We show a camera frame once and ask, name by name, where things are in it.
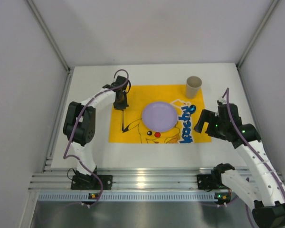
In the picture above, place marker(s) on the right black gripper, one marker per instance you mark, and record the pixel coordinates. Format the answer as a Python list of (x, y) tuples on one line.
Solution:
[(209, 124)]

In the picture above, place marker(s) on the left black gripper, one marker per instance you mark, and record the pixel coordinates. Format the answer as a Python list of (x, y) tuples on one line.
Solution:
[(120, 105)]

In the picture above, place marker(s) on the beige paper cup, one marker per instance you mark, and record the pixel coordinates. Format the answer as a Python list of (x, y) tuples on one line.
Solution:
[(193, 85)]

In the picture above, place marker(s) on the yellow Pikachu placemat cloth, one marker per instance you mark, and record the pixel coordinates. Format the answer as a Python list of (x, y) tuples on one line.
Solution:
[(188, 111)]

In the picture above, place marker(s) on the lilac plastic plate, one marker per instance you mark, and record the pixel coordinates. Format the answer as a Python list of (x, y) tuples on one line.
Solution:
[(159, 116)]

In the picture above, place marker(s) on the blue plastic fork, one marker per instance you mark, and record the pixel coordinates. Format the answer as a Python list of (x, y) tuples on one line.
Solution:
[(122, 120)]

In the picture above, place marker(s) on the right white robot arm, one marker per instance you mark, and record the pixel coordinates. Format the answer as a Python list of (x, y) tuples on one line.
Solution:
[(266, 199)]

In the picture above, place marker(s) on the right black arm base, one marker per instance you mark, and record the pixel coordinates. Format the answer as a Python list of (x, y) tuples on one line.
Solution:
[(212, 181)]

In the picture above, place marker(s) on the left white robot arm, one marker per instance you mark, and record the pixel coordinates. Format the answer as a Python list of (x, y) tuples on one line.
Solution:
[(80, 122)]

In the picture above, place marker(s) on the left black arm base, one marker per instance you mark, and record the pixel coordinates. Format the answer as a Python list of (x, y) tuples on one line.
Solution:
[(89, 182)]

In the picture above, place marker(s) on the aluminium front rail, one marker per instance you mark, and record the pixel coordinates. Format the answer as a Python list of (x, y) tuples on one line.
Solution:
[(183, 179)]

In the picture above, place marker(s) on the left aluminium frame post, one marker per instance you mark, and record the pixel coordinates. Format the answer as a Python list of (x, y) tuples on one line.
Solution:
[(46, 31)]

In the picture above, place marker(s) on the aluminium frame post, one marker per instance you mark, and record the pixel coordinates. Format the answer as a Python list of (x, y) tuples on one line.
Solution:
[(46, 31), (258, 31)]

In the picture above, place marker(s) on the perforated cable duct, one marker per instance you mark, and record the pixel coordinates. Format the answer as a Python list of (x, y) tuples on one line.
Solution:
[(110, 196)]

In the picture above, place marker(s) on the right aluminium frame post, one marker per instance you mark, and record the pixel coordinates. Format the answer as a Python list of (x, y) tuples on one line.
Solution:
[(258, 31)]

